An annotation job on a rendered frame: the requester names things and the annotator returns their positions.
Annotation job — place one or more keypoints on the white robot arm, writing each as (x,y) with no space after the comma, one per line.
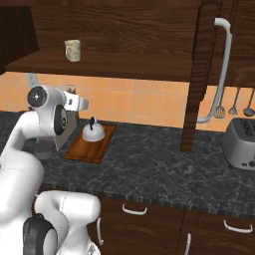
(20,186)

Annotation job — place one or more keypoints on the dark wood cupboard door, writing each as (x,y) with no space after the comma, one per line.
(219,249)
(139,242)

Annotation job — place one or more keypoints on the brown wooden tray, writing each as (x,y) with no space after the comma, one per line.
(86,151)

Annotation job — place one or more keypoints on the grey hanging ladle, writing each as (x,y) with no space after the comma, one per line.
(248,111)

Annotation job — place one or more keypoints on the grey hanging spoon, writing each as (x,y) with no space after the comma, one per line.
(233,110)

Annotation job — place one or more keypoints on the dark wood cabinet door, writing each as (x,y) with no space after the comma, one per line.
(16,33)
(193,99)

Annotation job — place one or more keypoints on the silver toaster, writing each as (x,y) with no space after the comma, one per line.
(239,144)

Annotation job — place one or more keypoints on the dark wood drawer front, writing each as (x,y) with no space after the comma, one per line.
(212,229)
(159,215)

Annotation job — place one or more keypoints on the beige patterned mug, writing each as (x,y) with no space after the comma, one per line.
(73,50)

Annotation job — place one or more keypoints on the grey slotted spatula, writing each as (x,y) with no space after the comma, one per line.
(219,112)

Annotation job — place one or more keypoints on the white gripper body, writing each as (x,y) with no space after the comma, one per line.
(84,104)

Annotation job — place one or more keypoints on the white wall outlet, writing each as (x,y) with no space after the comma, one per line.
(31,79)

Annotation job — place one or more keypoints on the dark wood wall cabinet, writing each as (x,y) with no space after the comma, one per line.
(240,40)
(132,36)

